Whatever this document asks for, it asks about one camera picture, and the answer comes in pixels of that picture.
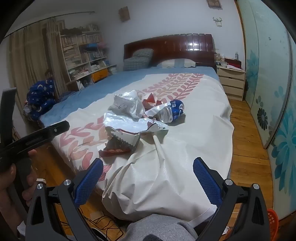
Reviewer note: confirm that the curtain rod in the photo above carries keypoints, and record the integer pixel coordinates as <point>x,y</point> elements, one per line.
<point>57,16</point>

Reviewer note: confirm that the clear plastic bottle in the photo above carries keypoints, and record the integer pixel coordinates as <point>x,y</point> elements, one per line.
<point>236,55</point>

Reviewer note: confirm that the person's left hand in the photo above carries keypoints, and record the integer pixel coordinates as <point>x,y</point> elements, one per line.
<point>5,179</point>

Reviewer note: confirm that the person's grey trouser leg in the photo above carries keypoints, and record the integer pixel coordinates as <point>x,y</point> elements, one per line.
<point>159,228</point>

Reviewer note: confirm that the orange storage box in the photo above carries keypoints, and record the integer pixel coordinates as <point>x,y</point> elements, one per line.
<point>100,75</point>

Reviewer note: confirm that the dark red box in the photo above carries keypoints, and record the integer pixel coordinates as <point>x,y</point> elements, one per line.
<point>234,63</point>

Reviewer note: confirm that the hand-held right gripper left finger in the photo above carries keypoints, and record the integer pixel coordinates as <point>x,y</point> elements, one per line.
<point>89,180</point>

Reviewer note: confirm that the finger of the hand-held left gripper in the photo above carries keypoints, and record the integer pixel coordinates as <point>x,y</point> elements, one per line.
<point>55,129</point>

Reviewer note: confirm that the white blue pillow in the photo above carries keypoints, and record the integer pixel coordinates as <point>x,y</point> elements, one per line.
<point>175,63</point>

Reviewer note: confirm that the dark red wooden headboard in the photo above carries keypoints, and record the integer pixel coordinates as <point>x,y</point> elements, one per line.
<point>185,44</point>

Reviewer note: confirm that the light wooden nightstand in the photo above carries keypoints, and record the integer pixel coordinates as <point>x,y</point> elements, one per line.
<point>231,81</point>

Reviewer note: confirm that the framed wall picture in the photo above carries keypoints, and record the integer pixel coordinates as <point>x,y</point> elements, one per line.
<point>214,3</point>

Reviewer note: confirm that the wooden bookshelf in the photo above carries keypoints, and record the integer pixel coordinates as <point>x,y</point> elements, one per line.
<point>77,52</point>

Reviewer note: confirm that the blue moon-print clothes pile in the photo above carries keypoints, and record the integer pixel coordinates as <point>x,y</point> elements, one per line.
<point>42,97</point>

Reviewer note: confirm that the bed with white cover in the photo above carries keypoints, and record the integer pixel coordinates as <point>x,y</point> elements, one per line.
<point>185,143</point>

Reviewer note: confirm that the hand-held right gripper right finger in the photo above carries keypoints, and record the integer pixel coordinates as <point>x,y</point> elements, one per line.
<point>205,183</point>

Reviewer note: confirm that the antler wall decoration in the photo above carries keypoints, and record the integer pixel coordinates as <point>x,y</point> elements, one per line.
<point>217,21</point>

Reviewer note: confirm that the blue bed sheet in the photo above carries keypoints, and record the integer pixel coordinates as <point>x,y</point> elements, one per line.
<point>129,78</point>

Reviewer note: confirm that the red plastic basket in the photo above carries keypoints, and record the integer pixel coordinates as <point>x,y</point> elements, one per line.
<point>273,221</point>

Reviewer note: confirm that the brown wall hanging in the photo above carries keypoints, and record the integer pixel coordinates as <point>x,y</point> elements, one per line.
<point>124,14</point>

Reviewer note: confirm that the red wrapper piece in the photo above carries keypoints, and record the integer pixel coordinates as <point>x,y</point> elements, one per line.
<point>150,99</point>

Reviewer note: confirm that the crumpled silver foil wrapper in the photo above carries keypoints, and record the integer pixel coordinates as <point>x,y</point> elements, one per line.
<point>122,121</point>

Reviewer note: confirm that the white plastic bag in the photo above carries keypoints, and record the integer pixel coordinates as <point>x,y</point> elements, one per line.
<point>124,102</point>

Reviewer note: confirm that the blue drink can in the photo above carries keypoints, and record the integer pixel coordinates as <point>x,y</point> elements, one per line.
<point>175,109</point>

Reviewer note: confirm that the rows of books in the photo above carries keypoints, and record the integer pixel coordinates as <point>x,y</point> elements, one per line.
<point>92,38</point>

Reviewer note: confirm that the red white snack packet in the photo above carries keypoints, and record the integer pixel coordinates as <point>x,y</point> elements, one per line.
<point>122,141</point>

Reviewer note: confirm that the beige curtain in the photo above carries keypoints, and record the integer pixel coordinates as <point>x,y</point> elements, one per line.
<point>27,60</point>

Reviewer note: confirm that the white mug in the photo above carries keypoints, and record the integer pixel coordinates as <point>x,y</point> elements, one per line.
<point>223,63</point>

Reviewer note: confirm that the floral sliding wardrobe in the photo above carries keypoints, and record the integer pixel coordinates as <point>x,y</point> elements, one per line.
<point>282,115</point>

